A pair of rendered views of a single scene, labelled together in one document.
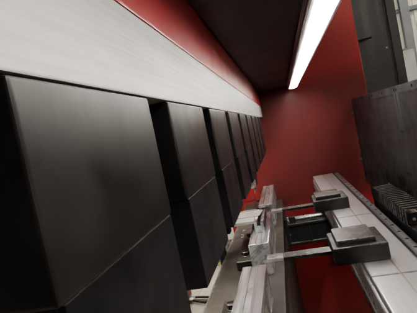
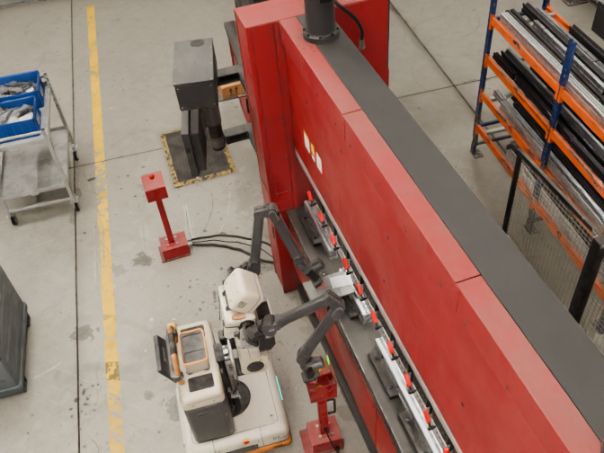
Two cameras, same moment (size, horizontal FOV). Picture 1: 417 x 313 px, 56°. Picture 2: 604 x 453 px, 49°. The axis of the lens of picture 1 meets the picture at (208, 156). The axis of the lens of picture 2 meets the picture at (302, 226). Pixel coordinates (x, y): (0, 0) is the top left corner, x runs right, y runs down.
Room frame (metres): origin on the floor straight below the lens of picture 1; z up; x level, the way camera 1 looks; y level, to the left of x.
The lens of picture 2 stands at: (-0.82, 1.21, 4.09)
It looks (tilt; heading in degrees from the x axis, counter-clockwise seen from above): 45 degrees down; 334
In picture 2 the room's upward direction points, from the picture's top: 6 degrees counter-clockwise
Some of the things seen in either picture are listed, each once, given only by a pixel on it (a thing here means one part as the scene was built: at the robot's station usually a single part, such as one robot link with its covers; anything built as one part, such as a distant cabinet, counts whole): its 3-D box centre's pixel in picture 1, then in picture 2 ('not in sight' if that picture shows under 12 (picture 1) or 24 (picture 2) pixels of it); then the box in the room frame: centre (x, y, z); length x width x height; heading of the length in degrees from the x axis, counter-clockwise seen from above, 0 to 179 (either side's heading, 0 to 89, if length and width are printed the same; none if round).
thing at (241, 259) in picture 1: (249, 249); (345, 298); (1.34, -0.07, 0.89); 0.30 x 0.05 x 0.03; 169
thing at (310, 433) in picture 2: not in sight; (320, 435); (1.05, 0.33, 0.06); 0.25 x 0.20 x 0.12; 74
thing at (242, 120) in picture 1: (232, 149); (376, 298); (1.00, -0.06, 1.26); 0.15 x 0.09 x 0.17; 169
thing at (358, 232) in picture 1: (321, 247); not in sight; (0.87, -0.21, 1.01); 0.26 x 0.12 x 0.05; 79
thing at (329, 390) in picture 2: not in sight; (319, 377); (1.04, 0.30, 0.75); 0.20 x 0.16 x 0.18; 164
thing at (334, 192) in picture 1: (306, 203); not in sight; (1.34, -0.30, 1.01); 0.26 x 0.12 x 0.05; 79
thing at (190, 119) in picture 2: not in sight; (195, 134); (2.70, 0.23, 1.42); 0.45 x 0.12 x 0.36; 156
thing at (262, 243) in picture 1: (264, 240); (355, 294); (1.32, -0.13, 0.92); 0.39 x 0.06 x 0.10; 169
